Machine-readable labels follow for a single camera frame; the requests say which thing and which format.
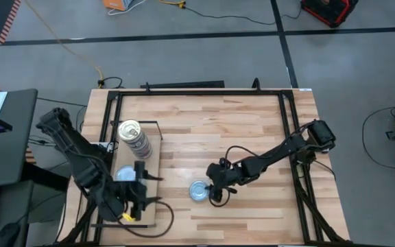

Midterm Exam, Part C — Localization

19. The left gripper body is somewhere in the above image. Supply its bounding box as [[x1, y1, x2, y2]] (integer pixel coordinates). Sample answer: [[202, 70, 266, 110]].
[[110, 160, 148, 222]]

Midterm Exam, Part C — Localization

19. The mid grey desk top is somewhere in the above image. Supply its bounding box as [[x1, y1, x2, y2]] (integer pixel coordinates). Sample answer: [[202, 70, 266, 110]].
[[0, 180, 34, 247]]

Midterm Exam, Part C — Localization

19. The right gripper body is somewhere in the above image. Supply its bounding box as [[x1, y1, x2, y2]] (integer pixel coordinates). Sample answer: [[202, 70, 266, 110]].
[[206, 161, 246, 189]]

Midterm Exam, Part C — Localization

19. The black metal shelf frame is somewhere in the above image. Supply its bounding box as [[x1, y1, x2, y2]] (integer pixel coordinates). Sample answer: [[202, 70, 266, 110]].
[[90, 119, 163, 230]]

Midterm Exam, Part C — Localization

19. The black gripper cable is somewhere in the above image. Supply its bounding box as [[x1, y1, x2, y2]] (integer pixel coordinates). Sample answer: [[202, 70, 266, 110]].
[[113, 200, 176, 239], [209, 145, 253, 208]]

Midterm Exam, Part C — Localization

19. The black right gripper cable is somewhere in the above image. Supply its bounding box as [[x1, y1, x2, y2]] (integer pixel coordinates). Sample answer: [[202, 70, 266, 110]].
[[209, 145, 253, 208]]

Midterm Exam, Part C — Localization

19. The dark grey desk top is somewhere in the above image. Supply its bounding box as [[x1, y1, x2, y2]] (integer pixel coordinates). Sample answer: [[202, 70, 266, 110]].
[[0, 89, 39, 190]]

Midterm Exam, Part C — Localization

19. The orange box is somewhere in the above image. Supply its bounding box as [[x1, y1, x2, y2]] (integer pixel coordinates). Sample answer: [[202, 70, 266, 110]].
[[101, 0, 135, 11]]

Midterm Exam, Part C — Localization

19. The black looping floor cable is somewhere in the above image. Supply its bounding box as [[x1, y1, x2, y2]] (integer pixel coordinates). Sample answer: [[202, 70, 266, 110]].
[[361, 106, 395, 172]]

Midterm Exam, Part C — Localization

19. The yellow cable plug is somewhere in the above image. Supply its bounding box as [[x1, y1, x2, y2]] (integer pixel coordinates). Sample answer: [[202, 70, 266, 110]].
[[158, 0, 187, 9]]

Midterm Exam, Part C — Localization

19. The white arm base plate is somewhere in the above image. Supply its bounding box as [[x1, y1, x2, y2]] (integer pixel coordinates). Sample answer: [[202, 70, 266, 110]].
[[98, 141, 117, 152]]

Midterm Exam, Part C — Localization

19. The black aluminium table frame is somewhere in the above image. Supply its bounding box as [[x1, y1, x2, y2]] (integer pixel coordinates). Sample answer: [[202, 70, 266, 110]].
[[55, 88, 348, 247]]

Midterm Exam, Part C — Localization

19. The black desk cable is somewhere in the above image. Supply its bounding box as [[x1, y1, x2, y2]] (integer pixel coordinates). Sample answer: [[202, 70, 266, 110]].
[[36, 97, 88, 108]]

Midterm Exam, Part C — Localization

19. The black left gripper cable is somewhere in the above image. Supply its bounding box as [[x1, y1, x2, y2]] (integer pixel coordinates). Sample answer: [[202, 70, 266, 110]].
[[113, 200, 176, 239]]

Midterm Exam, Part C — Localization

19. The black flat bar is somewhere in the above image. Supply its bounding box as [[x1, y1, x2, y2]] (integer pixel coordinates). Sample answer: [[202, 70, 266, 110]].
[[139, 80, 226, 90]]

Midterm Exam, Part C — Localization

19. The wooden shelf board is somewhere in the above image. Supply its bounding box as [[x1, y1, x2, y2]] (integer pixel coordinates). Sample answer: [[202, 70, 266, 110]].
[[103, 135, 161, 229]]

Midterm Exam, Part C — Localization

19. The yellow floor cable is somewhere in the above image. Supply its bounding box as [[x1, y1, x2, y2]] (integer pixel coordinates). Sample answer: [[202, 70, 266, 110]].
[[24, 0, 105, 80]]

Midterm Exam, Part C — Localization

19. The black plug cable loop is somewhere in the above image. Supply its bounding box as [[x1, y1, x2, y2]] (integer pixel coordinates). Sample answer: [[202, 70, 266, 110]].
[[97, 76, 123, 90]]

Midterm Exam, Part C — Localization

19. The black floor power cable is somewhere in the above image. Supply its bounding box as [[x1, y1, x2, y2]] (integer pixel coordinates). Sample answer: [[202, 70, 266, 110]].
[[182, 3, 303, 27]]

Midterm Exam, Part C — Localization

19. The red black tool case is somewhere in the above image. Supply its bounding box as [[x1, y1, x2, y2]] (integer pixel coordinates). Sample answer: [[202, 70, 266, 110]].
[[300, 0, 359, 28]]

